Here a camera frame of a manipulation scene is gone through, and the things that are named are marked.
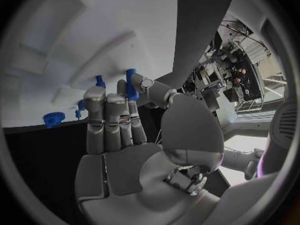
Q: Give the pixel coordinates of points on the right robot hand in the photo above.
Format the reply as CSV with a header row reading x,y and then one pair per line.
x,y
131,172

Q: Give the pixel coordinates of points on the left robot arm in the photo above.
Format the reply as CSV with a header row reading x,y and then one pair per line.
x,y
236,158

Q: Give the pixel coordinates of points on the white task board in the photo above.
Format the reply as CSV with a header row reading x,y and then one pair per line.
x,y
117,22

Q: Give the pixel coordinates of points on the blue gear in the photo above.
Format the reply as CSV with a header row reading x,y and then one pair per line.
x,y
53,119

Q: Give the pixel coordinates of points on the cluttered workshop desk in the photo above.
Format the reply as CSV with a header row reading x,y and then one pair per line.
x,y
222,82

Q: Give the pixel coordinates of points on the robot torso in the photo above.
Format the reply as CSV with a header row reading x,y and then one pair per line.
x,y
281,135

